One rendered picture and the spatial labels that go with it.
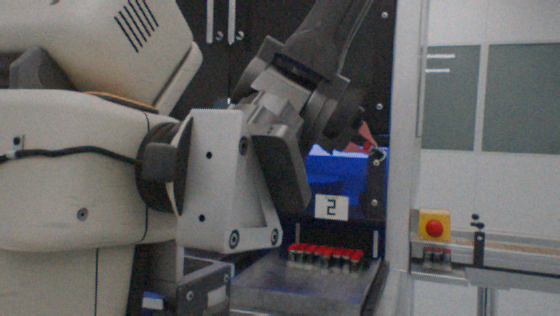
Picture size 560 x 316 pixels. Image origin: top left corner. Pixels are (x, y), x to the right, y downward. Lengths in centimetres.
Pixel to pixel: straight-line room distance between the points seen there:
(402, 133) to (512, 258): 42
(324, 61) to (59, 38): 25
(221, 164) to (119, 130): 10
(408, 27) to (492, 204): 476
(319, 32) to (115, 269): 32
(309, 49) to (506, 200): 546
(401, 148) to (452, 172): 463
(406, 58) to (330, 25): 73
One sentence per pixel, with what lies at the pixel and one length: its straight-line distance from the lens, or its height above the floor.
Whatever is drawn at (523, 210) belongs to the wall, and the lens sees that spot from 595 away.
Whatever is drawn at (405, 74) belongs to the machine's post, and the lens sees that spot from 124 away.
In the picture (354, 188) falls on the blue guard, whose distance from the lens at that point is 125.
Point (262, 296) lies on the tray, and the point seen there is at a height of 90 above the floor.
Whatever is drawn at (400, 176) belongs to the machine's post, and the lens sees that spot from 123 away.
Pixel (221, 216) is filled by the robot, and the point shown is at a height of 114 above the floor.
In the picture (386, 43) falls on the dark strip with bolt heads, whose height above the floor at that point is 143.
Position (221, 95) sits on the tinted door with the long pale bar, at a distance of 136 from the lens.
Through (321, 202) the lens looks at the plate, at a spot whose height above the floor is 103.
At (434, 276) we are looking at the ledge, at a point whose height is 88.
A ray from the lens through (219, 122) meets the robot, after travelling 39.
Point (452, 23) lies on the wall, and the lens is 596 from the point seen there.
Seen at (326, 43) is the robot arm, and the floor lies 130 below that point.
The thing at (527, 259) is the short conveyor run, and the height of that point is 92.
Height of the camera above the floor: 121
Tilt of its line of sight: 3 degrees down
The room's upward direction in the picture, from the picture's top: 2 degrees clockwise
